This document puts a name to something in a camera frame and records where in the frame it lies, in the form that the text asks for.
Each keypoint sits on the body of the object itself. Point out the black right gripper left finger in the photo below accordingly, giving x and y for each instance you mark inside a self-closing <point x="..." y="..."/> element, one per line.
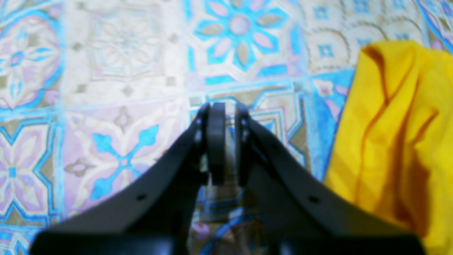
<point x="153" y="215"/>

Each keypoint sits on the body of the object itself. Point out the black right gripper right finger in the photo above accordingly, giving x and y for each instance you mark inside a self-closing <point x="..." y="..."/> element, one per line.
<point x="302" y="216"/>

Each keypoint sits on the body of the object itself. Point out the yellow T-shirt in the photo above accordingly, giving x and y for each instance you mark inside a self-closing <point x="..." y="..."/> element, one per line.
<point x="393" y="150"/>

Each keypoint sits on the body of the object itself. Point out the patterned blue tile tablecloth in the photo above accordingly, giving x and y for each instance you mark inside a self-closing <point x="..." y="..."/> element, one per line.
<point x="93" y="92"/>

